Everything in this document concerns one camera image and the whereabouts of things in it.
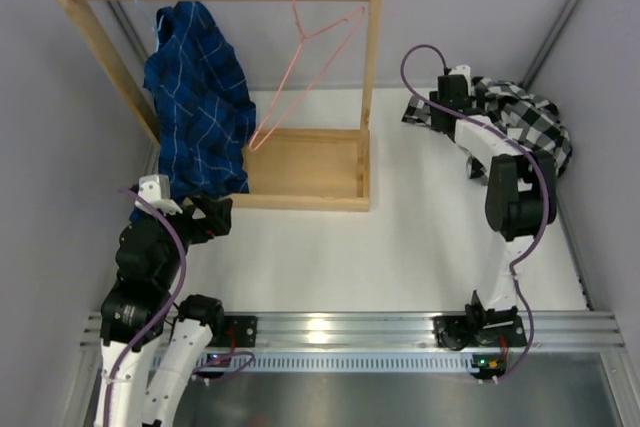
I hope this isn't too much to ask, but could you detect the grey slotted cable duct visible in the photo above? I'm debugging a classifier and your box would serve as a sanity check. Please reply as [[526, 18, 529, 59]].
[[192, 352, 479, 374]]

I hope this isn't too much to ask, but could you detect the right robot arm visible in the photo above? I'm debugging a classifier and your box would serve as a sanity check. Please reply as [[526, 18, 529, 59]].
[[429, 70, 556, 350]]

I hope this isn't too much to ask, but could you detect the black white checkered shirt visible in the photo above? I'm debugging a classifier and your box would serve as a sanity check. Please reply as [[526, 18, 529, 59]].
[[401, 76, 573, 185]]

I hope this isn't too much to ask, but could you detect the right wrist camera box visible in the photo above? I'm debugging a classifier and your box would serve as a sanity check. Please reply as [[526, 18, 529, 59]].
[[446, 65, 471, 77]]

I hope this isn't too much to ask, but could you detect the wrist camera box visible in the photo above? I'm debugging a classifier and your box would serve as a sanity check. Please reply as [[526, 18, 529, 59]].
[[446, 65, 471, 77], [135, 174, 183, 215]]

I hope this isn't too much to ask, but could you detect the blue plaid shirt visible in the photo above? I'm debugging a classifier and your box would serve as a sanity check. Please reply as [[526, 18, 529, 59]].
[[143, 1, 256, 203]]

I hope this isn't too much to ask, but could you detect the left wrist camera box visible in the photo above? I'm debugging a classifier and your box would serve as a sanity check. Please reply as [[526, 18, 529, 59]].
[[135, 174, 183, 215]]

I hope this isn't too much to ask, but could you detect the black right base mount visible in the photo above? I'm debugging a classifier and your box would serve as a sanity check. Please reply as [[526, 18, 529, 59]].
[[433, 315, 528, 351]]

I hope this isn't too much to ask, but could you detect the aluminium mounting rail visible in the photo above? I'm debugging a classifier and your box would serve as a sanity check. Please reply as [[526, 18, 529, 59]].
[[78, 310, 626, 348]]

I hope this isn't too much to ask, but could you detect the pink wire hanger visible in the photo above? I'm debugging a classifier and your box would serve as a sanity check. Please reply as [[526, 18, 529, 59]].
[[248, 0, 366, 153]]

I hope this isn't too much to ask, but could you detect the light blue wire hanger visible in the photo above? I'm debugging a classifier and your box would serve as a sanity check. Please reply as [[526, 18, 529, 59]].
[[133, 0, 164, 53]]

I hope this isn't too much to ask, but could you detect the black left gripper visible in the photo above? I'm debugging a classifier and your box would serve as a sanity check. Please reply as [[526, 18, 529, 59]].
[[142, 190, 233, 286]]

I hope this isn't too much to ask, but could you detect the wooden clothes rack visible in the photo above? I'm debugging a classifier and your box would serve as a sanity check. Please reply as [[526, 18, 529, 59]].
[[57, 0, 382, 212]]

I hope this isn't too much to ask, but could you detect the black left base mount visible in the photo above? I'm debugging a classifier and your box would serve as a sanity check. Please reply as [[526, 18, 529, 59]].
[[208, 315, 258, 349]]

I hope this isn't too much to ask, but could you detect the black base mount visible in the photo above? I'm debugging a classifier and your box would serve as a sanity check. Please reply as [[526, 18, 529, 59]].
[[208, 315, 258, 349], [433, 315, 528, 351]]

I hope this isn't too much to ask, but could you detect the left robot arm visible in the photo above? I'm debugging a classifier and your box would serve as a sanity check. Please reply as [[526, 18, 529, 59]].
[[94, 196, 233, 426]]

